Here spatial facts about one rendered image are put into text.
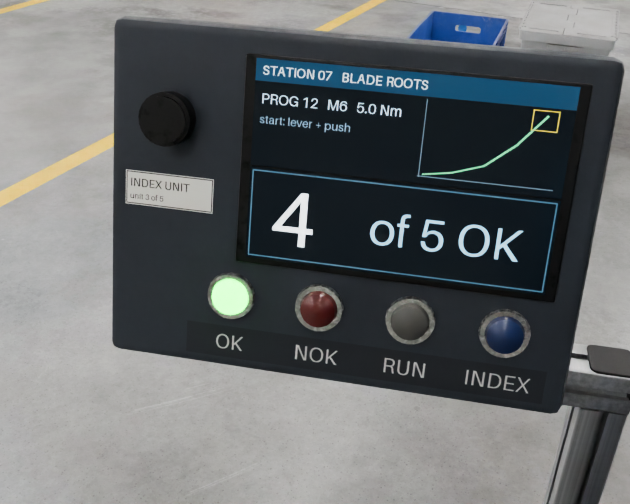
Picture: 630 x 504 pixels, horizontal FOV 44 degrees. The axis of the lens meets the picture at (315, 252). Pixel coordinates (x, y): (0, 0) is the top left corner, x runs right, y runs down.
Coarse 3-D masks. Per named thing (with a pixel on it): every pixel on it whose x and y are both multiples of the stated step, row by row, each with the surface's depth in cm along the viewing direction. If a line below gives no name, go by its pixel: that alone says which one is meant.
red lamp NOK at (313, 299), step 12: (312, 288) 42; (324, 288) 42; (300, 300) 43; (312, 300) 42; (324, 300) 42; (336, 300) 42; (300, 312) 42; (312, 312) 42; (324, 312) 42; (336, 312) 42; (312, 324) 42; (324, 324) 42; (336, 324) 43
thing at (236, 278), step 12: (228, 276) 43; (240, 276) 43; (216, 288) 43; (228, 288) 43; (240, 288) 43; (252, 288) 43; (216, 300) 43; (228, 300) 43; (240, 300) 43; (252, 300) 43; (216, 312) 44; (228, 312) 43; (240, 312) 43
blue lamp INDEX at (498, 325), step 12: (492, 312) 41; (504, 312) 41; (516, 312) 41; (480, 324) 41; (492, 324) 41; (504, 324) 40; (516, 324) 40; (528, 324) 41; (480, 336) 41; (492, 336) 41; (504, 336) 40; (516, 336) 40; (528, 336) 41; (492, 348) 41; (504, 348) 41; (516, 348) 41
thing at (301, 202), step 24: (264, 168) 41; (264, 192) 41; (288, 192) 41; (312, 192) 41; (336, 192) 41; (264, 216) 42; (288, 216) 42; (312, 216) 41; (336, 216) 41; (264, 240) 42; (288, 240) 42; (312, 240) 42; (336, 240) 41; (312, 264) 42
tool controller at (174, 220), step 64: (128, 64) 41; (192, 64) 40; (256, 64) 40; (320, 64) 39; (384, 64) 39; (448, 64) 38; (512, 64) 38; (576, 64) 37; (128, 128) 42; (192, 128) 41; (256, 128) 41; (320, 128) 40; (384, 128) 39; (448, 128) 39; (512, 128) 38; (576, 128) 38; (128, 192) 43; (192, 192) 42; (384, 192) 40; (448, 192) 40; (512, 192) 39; (576, 192) 39; (128, 256) 44; (192, 256) 43; (384, 256) 41; (448, 256) 41; (512, 256) 40; (576, 256) 40; (128, 320) 45; (192, 320) 44; (256, 320) 44; (384, 320) 42; (448, 320) 42; (576, 320) 41; (384, 384) 43; (448, 384) 43; (512, 384) 42
